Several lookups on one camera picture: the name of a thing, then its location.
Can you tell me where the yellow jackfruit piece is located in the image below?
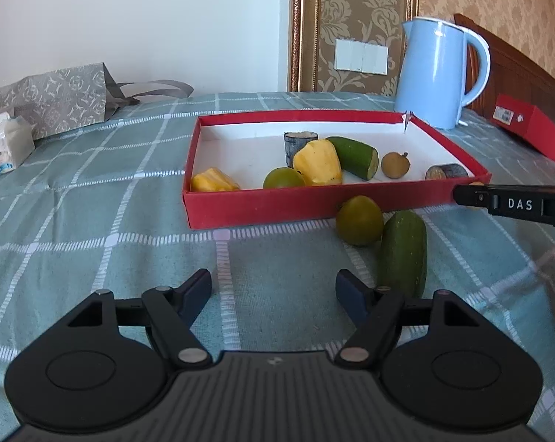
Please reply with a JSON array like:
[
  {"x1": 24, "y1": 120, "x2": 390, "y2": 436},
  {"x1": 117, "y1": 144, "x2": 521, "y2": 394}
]
[
  {"x1": 192, "y1": 166, "x2": 240, "y2": 193},
  {"x1": 293, "y1": 139, "x2": 342, "y2": 186}
]

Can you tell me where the small green lime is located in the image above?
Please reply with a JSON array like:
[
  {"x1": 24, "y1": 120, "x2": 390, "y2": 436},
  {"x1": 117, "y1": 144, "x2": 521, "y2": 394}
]
[{"x1": 262, "y1": 166, "x2": 305, "y2": 190}]

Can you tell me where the long green cucumber piece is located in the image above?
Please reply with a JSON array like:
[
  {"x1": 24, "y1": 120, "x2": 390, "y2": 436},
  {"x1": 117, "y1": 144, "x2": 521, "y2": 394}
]
[{"x1": 376, "y1": 211, "x2": 427, "y2": 298}]

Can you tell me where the red cardboard box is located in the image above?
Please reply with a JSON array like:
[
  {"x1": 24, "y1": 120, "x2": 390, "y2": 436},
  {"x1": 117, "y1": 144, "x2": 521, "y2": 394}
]
[{"x1": 491, "y1": 94, "x2": 555, "y2": 162}]

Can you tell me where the large green lime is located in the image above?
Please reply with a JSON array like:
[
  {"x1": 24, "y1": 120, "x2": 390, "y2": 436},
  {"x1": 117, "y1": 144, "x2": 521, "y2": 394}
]
[{"x1": 335, "y1": 196, "x2": 384, "y2": 246}]

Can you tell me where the lying dark sugarcane piece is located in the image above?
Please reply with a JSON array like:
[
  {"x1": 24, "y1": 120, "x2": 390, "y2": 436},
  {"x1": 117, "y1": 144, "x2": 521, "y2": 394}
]
[{"x1": 425, "y1": 164, "x2": 468, "y2": 180}]

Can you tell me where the wooden headboard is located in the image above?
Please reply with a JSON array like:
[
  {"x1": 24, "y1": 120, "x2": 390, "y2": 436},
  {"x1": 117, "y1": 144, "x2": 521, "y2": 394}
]
[{"x1": 453, "y1": 13, "x2": 555, "y2": 124}]

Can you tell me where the yellow jackfruit piece in tray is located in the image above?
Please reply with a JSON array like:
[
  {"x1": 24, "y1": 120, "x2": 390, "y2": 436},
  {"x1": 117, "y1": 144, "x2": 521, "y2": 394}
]
[{"x1": 192, "y1": 166, "x2": 240, "y2": 193}]

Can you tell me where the green cucumber half in tray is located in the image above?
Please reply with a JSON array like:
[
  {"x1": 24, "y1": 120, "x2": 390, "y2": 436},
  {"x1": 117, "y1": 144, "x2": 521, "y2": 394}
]
[{"x1": 327, "y1": 136, "x2": 379, "y2": 180}]

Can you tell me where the red shallow cardboard tray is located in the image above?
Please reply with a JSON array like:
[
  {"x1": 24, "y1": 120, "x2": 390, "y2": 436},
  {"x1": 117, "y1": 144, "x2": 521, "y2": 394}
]
[{"x1": 182, "y1": 110, "x2": 491, "y2": 229}]

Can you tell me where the light blue electric kettle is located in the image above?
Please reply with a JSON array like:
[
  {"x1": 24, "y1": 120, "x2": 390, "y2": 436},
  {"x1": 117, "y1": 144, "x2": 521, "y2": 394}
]
[{"x1": 394, "y1": 17, "x2": 491, "y2": 130}]

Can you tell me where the white tissue pack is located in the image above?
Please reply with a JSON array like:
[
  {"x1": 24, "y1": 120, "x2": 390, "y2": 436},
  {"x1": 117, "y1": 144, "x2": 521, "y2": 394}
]
[{"x1": 0, "y1": 113, "x2": 35, "y2": 176}]

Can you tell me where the grey patterned gift bag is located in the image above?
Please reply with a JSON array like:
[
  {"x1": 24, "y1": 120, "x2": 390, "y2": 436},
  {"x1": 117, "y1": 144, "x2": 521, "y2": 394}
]
[{"x1": 0, "y1": 63, "x2": 193, "y2": 140}]

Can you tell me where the white wall switch panel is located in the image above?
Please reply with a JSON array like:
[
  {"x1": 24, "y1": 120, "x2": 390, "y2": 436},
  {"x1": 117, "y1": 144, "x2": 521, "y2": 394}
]
[{"x1": 334, "y1": 39, "x2": 388, "y2": 75}]

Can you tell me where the gold ornate wall frame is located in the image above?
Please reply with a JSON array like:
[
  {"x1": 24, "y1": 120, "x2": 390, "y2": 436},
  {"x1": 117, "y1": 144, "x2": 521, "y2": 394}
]
[{"x1": 287, "y1": 0, "x2": 418, "y2": 96}]

